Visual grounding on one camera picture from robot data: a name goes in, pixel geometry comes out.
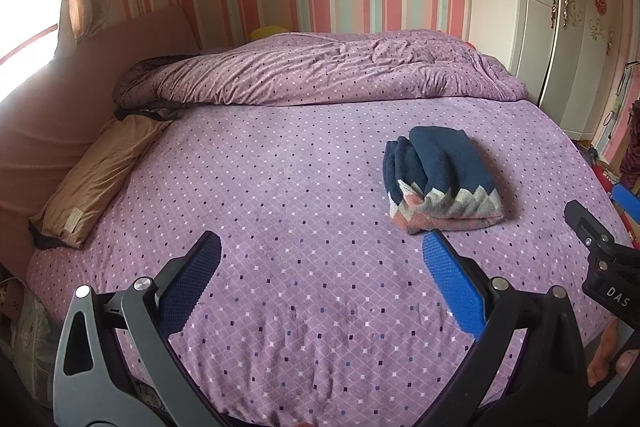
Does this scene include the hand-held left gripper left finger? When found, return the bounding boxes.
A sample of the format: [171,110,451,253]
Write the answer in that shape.
[52,230,236,427]

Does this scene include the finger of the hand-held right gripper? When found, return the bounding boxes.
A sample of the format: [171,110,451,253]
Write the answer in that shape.
[564,200,617,259]
[611,183,640,224]

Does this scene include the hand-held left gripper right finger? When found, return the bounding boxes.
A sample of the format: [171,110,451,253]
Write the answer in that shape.
[415,229,589,427]

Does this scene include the navy zigzag-pattern knit sweater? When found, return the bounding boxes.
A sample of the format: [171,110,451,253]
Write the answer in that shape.
[383,126,505,235]

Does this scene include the person's right hand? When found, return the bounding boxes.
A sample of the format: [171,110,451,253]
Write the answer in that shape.
[586,321,640,389]

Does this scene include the red clutter beside bed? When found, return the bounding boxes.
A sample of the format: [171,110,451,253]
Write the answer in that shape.
[590,99,640,200]

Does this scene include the tan pillow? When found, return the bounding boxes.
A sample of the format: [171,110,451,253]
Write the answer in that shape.
[28,113,174,251]

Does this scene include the pale cloth clutter beside bed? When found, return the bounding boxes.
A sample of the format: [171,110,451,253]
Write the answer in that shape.
[0,274,66,388]

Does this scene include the white wardrobe with flower decals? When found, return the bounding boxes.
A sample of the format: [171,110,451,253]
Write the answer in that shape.
[467,0,640,144]

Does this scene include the pink padded headboard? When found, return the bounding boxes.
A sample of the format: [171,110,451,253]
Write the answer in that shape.
[0,4,202,280]

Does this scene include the purple dotted duvet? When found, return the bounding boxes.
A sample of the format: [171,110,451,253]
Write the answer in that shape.
[112,31,530,108]

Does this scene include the yellow object behind duvet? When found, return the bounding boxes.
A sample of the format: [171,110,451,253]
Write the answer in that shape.
[250,25,292,42]

